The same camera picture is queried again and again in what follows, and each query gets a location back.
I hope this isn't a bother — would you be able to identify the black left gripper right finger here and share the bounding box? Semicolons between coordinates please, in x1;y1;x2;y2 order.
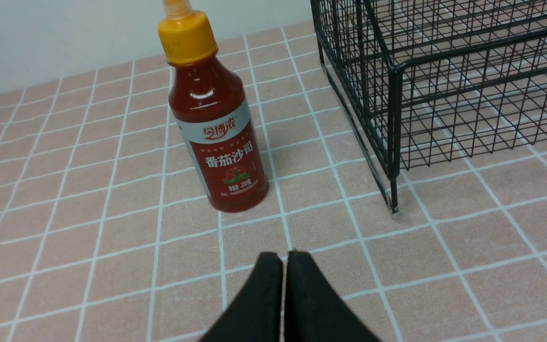
284;250;380;342

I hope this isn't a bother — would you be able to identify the red ketchup bottle yellow cap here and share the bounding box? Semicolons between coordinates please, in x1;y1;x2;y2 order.
158;0;269;213

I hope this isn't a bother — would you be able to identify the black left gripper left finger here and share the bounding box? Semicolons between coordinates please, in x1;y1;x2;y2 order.
200;252;283;342

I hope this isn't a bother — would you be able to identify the black wire mesh shelf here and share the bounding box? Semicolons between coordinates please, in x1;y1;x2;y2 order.
311;0;547;213

